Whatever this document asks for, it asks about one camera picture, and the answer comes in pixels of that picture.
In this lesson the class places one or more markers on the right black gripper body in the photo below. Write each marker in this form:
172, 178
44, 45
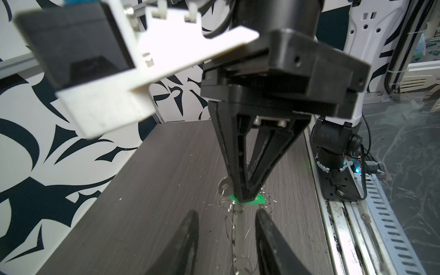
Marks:
287, 70

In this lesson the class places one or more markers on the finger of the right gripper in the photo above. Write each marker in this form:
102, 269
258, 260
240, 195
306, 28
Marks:
274, 138
232, 124

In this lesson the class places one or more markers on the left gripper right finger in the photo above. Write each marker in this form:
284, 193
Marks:
275, 257

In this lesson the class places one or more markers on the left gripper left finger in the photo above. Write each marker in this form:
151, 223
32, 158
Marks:
179, 257

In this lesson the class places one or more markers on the green capped key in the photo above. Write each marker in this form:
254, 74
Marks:
259, 200

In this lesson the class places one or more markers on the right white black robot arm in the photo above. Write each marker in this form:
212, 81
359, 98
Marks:
370, 23

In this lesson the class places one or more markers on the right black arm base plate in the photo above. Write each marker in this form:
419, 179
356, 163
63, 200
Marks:
338, 182

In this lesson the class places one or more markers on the white slotted cable duct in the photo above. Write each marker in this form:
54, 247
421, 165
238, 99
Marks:
392, 240

